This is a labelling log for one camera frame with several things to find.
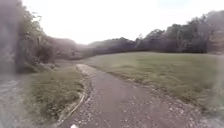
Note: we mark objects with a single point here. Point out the grey gravel path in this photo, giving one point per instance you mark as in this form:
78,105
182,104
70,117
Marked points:
113,103

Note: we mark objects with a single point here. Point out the robot's own part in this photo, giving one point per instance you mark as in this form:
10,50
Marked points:
74,126

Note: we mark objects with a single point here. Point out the grass verge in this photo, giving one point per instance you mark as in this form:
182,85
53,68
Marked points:
50,91

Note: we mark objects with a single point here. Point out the grass field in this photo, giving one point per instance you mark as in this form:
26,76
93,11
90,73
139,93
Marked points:
160,70

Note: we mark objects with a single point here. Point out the wood of trees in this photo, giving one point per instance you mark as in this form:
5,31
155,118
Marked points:
180,40

